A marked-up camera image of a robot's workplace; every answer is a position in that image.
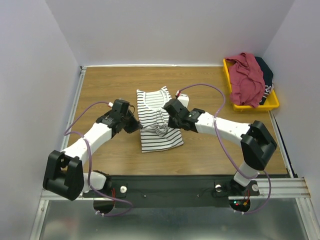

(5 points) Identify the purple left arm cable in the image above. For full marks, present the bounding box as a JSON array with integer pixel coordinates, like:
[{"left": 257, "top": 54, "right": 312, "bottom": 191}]
[{"left": 63, "top": 101, "right": 134, "bottom": 218}]

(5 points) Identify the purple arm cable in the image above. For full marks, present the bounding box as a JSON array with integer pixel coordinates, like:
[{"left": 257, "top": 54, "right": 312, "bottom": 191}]
[
  {"left": 63, "top": 101, "right": 134, "bottom": 218},
  {"left": 176, "top": 84, "right": 272, "bottom": 216}
]

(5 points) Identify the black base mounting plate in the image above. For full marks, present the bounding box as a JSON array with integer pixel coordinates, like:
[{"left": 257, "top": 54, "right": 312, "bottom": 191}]
[{"left": 74, "top": 174, "right": 261, "bottom": 209}]

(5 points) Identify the dark navy tank top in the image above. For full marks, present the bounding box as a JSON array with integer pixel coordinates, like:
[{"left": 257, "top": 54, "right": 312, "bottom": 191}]
[{"left": 255, "top": 56, "right": 274, "bottom": 105}]

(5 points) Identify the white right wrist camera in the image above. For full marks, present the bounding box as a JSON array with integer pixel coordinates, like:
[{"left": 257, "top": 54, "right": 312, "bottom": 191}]
[{"left": 175, "top": 90, "right": 190, "bottom": 108}]

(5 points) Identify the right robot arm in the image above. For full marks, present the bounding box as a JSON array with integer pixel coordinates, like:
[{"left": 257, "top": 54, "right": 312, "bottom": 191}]
[{"left": 163, "top": 99, "right": 278, "bottom": 195}]

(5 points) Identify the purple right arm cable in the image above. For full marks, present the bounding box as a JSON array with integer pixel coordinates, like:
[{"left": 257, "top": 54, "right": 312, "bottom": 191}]
[{"left": 176, "top": 84, "right": 272, "bottom": 216}]

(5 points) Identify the black white striped tank top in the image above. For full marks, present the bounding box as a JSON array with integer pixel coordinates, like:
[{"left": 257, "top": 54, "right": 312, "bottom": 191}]
[{"left": 136, "top": 86, "right": 184, "bottom": 153}]

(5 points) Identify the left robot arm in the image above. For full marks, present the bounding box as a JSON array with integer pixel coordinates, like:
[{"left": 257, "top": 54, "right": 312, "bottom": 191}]
[{"left": 42, "top": 99, "right": 142, "bottom": 201}]

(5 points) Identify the left aluminium side rail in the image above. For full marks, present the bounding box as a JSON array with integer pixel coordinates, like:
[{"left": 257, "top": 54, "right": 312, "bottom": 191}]
[{"left": 55, "top": 65, "right": 87, "bottom": 151}]

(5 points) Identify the yellow plastic bin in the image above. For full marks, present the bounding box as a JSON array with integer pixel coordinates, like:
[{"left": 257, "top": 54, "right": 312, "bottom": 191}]
[{"left": 223, "top": 58, "right": 280, "bottom": 112}]

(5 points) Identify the maroon red tank top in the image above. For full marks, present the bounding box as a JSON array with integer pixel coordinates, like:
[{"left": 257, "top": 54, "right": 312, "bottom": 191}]
[{"left": 225, "top": 52, "right": 265, "bottom": 108}]

